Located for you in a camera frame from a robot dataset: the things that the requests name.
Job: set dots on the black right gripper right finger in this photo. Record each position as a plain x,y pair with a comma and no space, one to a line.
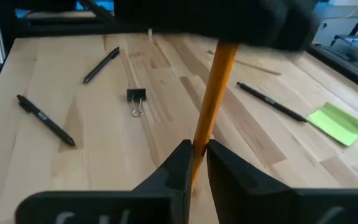
238,186

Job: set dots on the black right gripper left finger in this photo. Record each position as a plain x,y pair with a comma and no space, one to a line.
182,168

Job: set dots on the thin wooden stick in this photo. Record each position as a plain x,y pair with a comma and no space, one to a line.
259,69

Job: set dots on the orange pencil pink eraser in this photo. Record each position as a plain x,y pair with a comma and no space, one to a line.
213,93

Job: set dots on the black binder clip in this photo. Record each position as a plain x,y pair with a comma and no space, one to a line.
136,94

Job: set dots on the black ballpoint pen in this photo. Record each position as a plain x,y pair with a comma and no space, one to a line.
101,65
272,101
45,121

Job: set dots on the green sticky note pad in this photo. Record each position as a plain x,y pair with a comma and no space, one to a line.
337,124

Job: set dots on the black floor stand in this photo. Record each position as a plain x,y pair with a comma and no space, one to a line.
353,46

